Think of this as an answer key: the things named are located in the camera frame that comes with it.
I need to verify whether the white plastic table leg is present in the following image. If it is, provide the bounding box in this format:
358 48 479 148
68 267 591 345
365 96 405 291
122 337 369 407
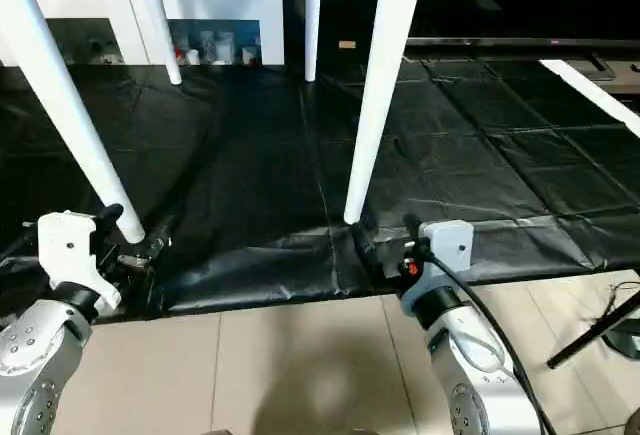
133 0 185 87
342 0 439 227
302 0 324 84
0 0 147 246

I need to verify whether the black work mat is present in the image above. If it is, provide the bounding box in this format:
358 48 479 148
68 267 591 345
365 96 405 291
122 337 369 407
0 55 640 321

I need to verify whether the white glass door cabinet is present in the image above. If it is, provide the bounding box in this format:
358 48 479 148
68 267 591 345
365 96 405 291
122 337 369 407
0 0 286 68

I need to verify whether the white bottle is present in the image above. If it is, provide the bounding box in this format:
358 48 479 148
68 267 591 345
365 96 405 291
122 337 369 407
212 33 233 64

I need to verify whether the black stand foot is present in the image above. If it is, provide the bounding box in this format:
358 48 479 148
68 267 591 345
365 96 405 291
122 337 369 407
547 290 640 371

